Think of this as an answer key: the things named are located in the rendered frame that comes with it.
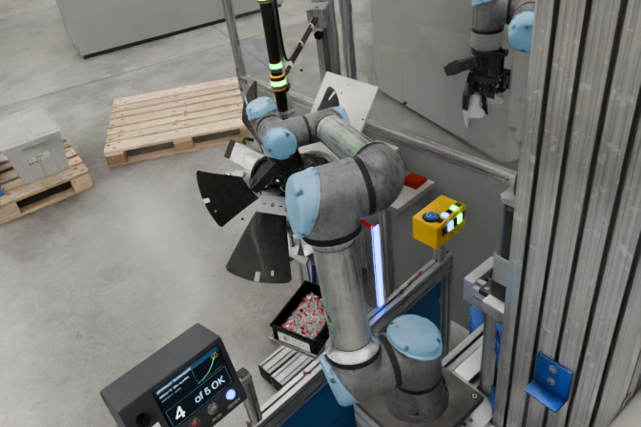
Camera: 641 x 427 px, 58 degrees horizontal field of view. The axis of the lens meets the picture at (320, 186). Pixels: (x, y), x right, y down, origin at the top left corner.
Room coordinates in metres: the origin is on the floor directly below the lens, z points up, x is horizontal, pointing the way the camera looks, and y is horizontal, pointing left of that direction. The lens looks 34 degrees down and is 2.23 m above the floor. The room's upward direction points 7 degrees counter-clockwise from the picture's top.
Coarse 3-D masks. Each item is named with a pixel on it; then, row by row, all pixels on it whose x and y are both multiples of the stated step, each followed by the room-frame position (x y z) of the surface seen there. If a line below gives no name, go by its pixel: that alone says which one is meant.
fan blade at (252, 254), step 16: (256, 224) 1.53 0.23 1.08; (272, 224) 1.53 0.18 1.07; (240, 240) 1.51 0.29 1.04; (256, 240) 1.50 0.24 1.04; (272, 240) 1.50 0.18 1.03; (240, 256) 1.47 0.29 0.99; (256, 256) 1.46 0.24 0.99; (272, 256) 1.46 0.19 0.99; (288, 256) 1.46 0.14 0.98; (240, 272) 1.44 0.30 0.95; (288, 272) 1.42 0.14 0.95
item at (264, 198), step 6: (264, 198) 1.59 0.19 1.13; (270, 198) 1.59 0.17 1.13; (276, 198) 1.59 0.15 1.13; (282, 198) 1.59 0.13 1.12; (258, 204) 1.58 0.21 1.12; (264, 204) 1.58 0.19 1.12; (270, 204) 1.58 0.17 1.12; (276, 204) 1.58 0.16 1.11; (282, 204) 1.58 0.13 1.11; (258, 210) 1.56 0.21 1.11; (264, 210) 1.57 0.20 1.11; (270, 210) 1.57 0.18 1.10; (276, 210) 1.57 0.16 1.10; (282, 210) 1.57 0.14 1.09
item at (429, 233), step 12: (432, 204) 1.52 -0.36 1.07; (444, 204) 1.51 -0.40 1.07; (420, 216) 1.46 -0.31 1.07; (456, 216) 1.46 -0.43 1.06; (420, 228) 1.44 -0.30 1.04; (432, 228) 1.41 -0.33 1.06; (456, 228) 1.46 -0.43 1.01; (420, 240) 1.44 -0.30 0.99; (432, 240) 1.41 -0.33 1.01; (444, 240) 1.42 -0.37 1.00
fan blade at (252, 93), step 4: (252, 84) 1.89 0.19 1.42; (256, 84) 1.87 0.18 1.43; (252, 88) 1.88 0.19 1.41; (256, 88) 1.86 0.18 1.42; (248, 92) 1.91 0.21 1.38; (252, 92) 1.88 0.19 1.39; (256, 92) 1.85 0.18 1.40; (248, 96) 1.90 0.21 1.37; (252, 96) 1.87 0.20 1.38; (256, 96) 1.84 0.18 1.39; (244, 100) 1.94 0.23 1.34; (248, 100) 1.90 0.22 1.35; (252, 100) 1.86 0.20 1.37; (244, 104) 1.94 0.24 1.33; (244, 108) 1.93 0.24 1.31; (244, 116) 1.94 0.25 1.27; (244, 120) 1.94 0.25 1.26; (248, 120) 1.90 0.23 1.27; (244, 124) 1.94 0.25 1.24; (248, 124) 1.91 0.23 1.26; (248, 128) 1.91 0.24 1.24; (252, 128) 1.87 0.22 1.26; (252, 132) 1.88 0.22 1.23; (256, 136) 1.83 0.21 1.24; (260, 148) 1.78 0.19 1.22
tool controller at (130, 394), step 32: (160, 352) 0.90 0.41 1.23; (192, 352) 0.87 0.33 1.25; (224, 352) 0.89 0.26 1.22; (128, 384) 0.81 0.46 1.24; (160, 384) 0.79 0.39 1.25; (192, 384) 0.82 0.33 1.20; (224, 384) 0.85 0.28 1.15; (128, 416) 0.74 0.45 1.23; (160, 416) 0.76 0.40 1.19; (192, 416) 0.79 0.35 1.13; (224, 416) 0.82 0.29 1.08
